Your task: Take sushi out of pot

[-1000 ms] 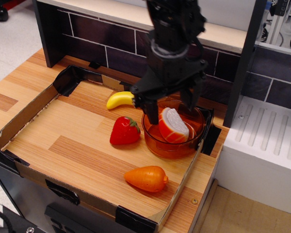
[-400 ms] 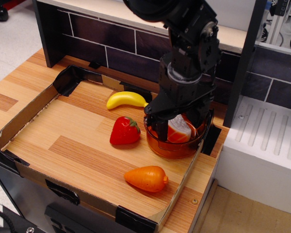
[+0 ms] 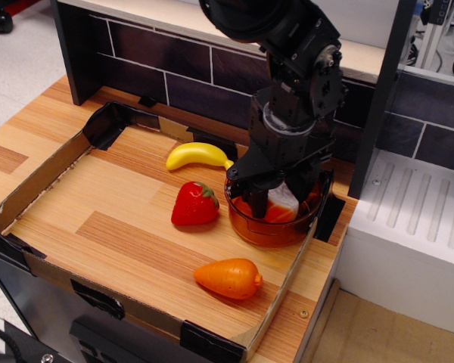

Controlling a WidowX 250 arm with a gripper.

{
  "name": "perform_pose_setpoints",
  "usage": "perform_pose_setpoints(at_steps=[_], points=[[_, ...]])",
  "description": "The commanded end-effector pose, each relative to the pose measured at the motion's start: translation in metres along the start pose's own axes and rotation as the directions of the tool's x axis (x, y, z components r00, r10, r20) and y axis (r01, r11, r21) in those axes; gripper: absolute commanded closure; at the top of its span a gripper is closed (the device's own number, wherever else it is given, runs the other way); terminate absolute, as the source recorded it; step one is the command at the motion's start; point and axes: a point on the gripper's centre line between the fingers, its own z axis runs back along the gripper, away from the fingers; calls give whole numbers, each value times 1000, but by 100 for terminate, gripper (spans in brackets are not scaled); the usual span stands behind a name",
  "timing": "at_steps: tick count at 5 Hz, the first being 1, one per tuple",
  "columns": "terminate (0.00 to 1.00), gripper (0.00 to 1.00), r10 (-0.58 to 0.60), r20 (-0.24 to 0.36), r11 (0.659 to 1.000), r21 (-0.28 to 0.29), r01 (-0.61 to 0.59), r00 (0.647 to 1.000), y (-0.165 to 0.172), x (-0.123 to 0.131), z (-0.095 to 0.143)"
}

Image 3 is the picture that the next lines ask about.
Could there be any red toy strawberry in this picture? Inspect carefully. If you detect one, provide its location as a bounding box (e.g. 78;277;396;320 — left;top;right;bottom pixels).
171;181;219;225

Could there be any cardboard fence with black tape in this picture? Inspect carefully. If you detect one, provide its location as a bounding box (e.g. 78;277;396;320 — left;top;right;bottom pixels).
0;102;346;362

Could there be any light wooden shelf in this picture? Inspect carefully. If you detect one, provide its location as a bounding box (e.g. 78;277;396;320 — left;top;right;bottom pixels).
62;0;385;83

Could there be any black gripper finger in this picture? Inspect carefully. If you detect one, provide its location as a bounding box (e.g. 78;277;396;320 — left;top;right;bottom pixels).
244;186;269;219
285;163;321;203

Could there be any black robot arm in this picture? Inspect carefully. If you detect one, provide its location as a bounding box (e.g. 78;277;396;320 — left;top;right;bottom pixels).
201;1;347;219

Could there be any dark grey vertical post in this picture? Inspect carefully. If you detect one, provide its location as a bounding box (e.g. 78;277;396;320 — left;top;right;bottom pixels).
348;1;416;199

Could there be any dark tiled backsplash panel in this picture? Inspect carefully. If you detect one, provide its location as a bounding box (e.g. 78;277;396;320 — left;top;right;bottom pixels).
56;3;454;170

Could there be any transparent orange plastic pot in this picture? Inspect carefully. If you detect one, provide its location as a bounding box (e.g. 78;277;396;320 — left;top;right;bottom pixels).
224;181;325;248

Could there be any white toy sink drainboard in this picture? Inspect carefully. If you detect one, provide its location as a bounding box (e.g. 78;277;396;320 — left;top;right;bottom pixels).
335;151;454;333

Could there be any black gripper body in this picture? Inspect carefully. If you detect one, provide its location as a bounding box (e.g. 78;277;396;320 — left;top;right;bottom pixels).
227;92;334;197

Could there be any yellow toy banana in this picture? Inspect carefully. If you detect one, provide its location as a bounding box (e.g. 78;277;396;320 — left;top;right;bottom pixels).
166;142;234;170

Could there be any orange toy carrot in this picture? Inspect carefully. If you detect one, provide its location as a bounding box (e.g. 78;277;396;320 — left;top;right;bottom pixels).
194;259;263;300

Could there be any orange white toy sushi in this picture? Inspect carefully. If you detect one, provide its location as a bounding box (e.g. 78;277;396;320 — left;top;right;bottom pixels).
264;182;300;223

